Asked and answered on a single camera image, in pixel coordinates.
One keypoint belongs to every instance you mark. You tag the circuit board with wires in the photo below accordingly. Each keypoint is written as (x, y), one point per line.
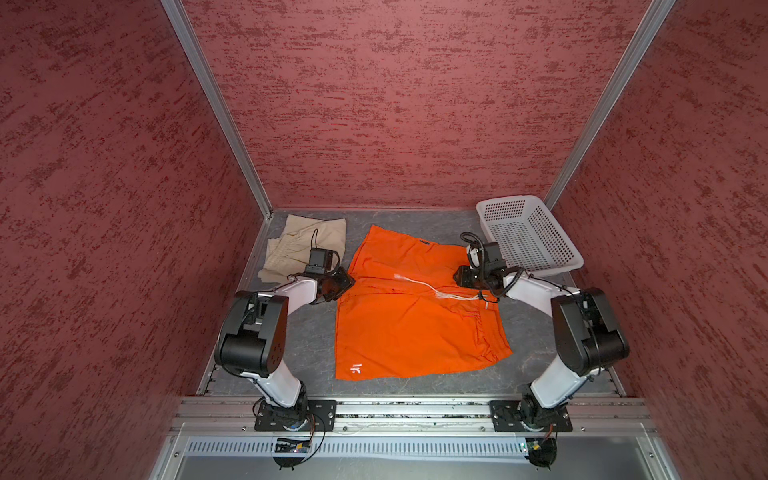
(290, 453)
(542, 452)

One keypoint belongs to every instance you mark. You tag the corner aluminium post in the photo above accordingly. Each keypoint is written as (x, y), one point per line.
(646, 31)
(189, 42)

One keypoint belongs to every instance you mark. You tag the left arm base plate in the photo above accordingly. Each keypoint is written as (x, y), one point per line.
(319, 414)

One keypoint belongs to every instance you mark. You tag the aluminium rail frame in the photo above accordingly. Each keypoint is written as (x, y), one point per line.
(445, 428)

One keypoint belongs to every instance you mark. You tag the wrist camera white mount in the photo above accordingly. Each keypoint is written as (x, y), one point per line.
(486, 256)
(320, 262)

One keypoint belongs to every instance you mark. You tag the beige shorts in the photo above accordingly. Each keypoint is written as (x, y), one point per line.
(289, 253)

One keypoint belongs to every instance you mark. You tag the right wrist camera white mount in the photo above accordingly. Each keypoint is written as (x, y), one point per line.
(486, 256)

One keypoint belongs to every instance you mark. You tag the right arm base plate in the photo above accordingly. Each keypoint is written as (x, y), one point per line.
(527, 416)

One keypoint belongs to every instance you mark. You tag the orange shorts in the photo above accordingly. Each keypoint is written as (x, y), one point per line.
(406, 317)

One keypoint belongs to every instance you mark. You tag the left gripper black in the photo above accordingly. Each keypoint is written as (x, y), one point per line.
(347, 282)

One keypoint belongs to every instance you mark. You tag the left circuit board with wires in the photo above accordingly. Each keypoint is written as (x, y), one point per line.
(290, 453)

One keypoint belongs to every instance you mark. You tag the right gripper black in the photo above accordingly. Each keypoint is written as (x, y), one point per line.
(462, 276)

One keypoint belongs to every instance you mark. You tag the white plastic basket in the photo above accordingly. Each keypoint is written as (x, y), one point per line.
(528, 235)

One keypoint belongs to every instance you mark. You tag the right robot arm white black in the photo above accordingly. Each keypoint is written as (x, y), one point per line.
(588, 340)

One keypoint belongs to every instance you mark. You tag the left corner aluminium post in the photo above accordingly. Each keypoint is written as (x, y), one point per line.
(189, 42)

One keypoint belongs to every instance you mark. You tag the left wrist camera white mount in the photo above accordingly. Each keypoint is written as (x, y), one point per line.
(320, 262)

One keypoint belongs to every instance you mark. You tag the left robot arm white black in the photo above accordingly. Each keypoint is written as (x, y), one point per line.
(252, 343)

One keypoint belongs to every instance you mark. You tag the right corner aluminium post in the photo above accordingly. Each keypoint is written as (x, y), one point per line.
(646, 31)

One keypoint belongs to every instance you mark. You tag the right circuit board with wires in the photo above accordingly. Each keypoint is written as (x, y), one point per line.
(542, 452)

